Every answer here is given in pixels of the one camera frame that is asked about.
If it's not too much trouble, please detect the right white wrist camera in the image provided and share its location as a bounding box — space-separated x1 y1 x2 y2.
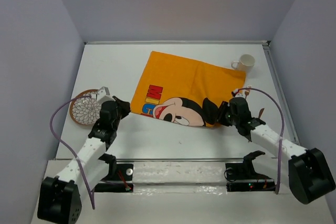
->
232 89 245 98

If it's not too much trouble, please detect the copper fork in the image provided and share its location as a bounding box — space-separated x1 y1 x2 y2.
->
244 89 250 99

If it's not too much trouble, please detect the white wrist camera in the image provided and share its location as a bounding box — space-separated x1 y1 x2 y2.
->
232 89 245 98
90 87 114 105

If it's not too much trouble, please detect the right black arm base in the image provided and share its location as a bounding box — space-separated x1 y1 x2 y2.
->
224 151 276 193

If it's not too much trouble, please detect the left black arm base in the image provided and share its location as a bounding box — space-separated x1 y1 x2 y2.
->
94 163 134 193

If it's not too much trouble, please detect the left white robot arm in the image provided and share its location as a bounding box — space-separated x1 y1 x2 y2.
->
37 95 131 223

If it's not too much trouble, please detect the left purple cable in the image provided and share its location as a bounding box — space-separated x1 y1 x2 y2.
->
49 95 97 210

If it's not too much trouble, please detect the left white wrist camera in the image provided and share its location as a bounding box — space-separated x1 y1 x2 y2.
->
90 87 114 105

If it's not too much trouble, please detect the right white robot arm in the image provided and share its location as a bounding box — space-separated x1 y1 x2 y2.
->
217 97 335 205

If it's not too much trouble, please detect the white ceramic mug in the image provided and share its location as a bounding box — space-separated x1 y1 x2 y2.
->
231 54 256 73

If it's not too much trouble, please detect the yellow cartoon cloth napkin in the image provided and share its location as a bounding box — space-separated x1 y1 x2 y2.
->
131 51 246 127

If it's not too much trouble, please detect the floral patterned plate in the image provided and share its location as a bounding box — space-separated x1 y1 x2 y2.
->
69 89 101 126

